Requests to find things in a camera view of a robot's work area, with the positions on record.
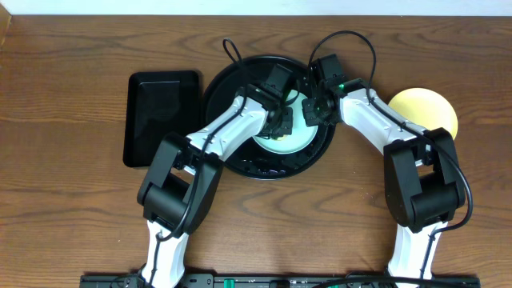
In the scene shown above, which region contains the mint plate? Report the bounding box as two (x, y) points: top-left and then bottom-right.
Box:
(253, 90), (318, 154)

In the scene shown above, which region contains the yellow plate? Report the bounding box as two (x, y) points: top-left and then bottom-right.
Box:
(389, 88), (458, 139)

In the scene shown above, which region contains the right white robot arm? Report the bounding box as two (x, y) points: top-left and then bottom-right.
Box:
(303, 78), (473, 280)

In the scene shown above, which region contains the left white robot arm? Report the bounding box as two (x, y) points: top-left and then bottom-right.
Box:
(138, 85), (300, 287)

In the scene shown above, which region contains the black round tray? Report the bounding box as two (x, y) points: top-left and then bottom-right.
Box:
(203, 55), (335, 180)

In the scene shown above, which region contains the black rectangular tray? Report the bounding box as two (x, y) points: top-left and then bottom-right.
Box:
(122, 70), (202, 168)

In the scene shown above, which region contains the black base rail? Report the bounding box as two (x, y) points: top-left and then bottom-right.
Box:
(78, 272), (482, 288)

